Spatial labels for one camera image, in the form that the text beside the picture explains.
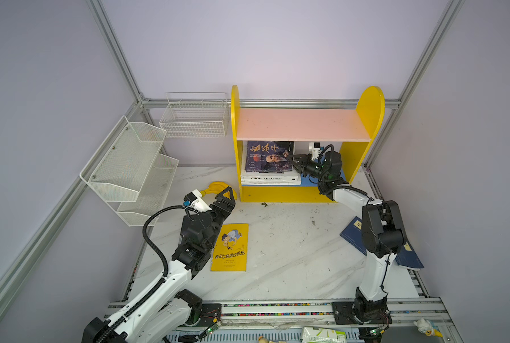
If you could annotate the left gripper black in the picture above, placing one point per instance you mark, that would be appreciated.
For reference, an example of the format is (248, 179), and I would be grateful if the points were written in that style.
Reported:
(214, 209)

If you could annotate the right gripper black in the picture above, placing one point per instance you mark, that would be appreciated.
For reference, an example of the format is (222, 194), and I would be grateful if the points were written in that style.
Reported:
(308, 165)

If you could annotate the white Javen Mao portfolio book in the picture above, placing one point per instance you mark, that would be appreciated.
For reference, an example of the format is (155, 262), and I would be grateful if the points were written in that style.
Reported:
(265, 183)

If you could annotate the dark purple portrait book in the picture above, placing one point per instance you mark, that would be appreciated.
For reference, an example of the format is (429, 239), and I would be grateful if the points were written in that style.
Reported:
(268, 156)

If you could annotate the yellow paperback book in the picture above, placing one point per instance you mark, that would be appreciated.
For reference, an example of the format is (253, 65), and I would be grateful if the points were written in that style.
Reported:
(231, 249)

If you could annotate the white Chokladfabriken book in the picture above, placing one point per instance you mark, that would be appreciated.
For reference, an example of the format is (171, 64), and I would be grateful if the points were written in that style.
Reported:
(291, 175)

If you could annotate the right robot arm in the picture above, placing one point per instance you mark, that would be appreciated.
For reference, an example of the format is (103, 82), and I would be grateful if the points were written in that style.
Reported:
(383, 234)

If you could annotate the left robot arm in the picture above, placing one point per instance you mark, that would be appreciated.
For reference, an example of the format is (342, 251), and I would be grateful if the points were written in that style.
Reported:
(165, 303)

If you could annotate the yellow banana bunch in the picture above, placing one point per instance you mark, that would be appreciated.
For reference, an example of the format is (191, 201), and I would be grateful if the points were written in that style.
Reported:
(220, 188)

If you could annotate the blue book yellow label near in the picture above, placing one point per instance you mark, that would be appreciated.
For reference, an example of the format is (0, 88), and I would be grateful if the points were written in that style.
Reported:
(352, 233)

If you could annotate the blue book yellow label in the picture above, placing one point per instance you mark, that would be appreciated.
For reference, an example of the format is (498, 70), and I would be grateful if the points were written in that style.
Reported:
(352, 233)
(407, 258)

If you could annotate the white mesh two-tier rack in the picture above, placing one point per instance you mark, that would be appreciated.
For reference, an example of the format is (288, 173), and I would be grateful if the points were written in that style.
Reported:
(130, 173)

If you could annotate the blue book yellow label far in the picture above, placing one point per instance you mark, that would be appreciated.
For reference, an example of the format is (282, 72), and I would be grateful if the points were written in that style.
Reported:
(407, 258)

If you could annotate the white green carton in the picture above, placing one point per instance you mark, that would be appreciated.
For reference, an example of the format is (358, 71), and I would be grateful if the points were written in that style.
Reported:
(322, 335)

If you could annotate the small toy figure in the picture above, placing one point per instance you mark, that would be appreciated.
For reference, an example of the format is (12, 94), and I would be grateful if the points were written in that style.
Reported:
(427, 327)

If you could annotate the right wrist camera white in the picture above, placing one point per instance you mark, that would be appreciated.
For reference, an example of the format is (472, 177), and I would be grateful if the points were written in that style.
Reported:
(315, 149)

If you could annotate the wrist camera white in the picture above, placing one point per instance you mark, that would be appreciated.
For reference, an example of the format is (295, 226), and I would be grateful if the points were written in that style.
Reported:
(194, 201)
(315, 149)

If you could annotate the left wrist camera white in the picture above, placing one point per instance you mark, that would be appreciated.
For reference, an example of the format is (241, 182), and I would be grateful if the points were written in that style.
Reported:
(194, 201)

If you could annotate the white wire basket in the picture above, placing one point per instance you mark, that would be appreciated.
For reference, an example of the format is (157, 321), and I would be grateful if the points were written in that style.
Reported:
(196, 115)

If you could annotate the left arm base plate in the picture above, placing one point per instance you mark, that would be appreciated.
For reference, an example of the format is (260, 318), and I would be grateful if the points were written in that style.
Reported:
(205, 314)

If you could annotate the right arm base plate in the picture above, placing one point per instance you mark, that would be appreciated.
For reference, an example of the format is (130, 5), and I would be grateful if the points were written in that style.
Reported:
(361, 312)

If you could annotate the aluminium front rail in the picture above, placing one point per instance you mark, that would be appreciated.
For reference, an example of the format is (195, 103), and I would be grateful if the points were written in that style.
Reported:
(283, 321)

